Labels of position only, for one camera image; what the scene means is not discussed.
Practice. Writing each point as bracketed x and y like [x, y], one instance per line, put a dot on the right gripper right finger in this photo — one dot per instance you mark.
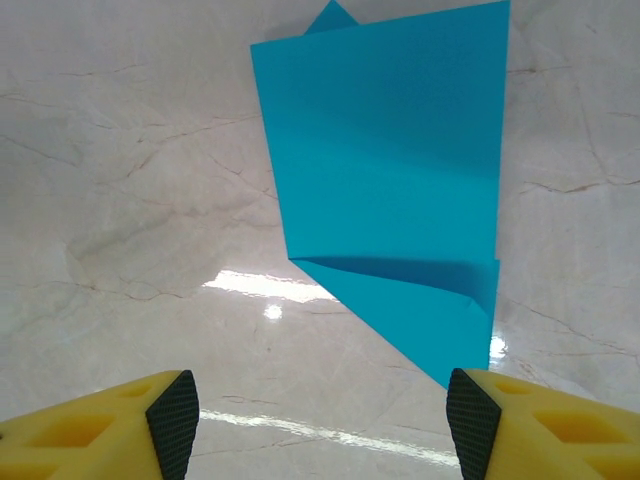
[540, 435]

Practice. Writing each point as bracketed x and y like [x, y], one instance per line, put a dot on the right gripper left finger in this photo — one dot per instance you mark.
[100, 440]

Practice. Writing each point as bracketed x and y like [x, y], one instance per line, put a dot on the blue paper sheet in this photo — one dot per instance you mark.
[390, 175]

